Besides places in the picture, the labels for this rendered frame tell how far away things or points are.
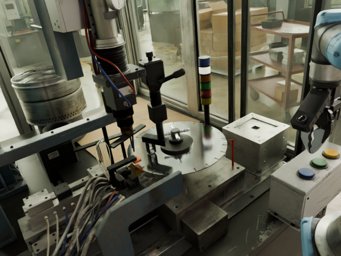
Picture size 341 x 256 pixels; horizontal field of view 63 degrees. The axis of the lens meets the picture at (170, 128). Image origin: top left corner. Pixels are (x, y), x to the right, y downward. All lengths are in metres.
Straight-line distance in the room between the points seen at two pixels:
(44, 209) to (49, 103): 0.57
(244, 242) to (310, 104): 0.42
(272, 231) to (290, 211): 0.08
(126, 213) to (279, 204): 0.47
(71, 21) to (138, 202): 0.45
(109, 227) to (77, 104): 0.85
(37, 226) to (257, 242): 0.65
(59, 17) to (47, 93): 0.68
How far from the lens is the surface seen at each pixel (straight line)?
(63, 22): 0.72
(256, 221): 0.94
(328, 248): 0.61
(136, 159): 0.84
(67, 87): 1.37
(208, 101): 1.14
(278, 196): 0.91
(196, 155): 0.86
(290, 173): 0.89
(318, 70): 0.74
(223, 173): 0.95
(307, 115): 0.73
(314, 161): 0.94
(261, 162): 1.06
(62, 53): 0.80
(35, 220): 0.96
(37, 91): 1.35
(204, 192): 0.87
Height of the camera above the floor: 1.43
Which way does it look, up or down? 28 degrees down
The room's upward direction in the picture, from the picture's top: 7 degrees counter-clockwise
